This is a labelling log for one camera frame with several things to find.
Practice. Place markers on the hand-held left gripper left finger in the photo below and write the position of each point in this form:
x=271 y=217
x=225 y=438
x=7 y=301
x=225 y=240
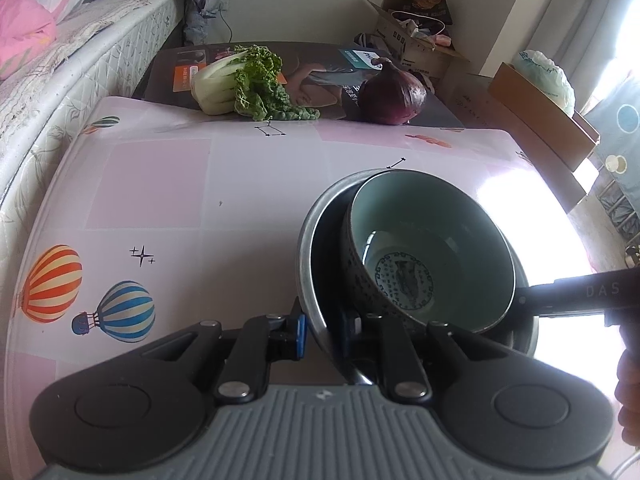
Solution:
x=300 y=335

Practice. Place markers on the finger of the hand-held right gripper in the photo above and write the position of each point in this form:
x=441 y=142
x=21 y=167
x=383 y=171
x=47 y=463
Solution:
x=575 y=295

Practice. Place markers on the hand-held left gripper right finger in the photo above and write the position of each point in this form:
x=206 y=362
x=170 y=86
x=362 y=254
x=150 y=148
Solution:
x=372 y=332

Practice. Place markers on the flared rim steel bowl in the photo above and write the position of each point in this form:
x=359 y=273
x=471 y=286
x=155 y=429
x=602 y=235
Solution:
x=325 y=270

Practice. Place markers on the teal ceramic bowl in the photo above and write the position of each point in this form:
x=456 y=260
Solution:
x=425 y=220

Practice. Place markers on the person's right hand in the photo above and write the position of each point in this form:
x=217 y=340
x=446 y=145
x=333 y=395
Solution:
x=630 y=395

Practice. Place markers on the pink printed tablecloth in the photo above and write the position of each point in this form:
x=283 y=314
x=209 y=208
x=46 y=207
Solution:
x=200 y=200

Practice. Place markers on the blue printed cloth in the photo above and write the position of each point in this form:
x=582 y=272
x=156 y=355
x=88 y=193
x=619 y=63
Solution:
x=617 y=130

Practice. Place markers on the long cardboard box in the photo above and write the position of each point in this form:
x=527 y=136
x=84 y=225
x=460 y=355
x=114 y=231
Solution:
x=540 y=105

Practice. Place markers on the bagged green cabbage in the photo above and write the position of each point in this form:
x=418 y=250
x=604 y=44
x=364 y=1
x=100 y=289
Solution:
x=545 y=80

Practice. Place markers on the brown low cabinet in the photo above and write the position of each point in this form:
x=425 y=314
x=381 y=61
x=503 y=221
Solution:
x=470 y=100

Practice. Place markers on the red onion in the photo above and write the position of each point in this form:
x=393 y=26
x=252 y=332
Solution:
x=392 y=95

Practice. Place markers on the bok choy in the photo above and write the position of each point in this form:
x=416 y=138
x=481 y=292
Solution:
x=250 y=85

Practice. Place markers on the white curtain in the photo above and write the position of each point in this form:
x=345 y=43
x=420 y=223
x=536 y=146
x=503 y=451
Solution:
x=565 y=10

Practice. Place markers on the open cardboard box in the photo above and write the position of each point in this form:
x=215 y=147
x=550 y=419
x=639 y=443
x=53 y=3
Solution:
x=415 y=50

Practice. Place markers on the dark snack packet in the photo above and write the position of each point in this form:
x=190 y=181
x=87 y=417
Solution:
x=427 y=5

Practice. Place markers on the white quilted mattress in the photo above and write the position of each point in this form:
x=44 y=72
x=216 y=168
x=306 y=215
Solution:
x=75 y=85

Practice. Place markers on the pink and blue quilt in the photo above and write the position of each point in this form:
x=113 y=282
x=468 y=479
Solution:
x=30 y=15

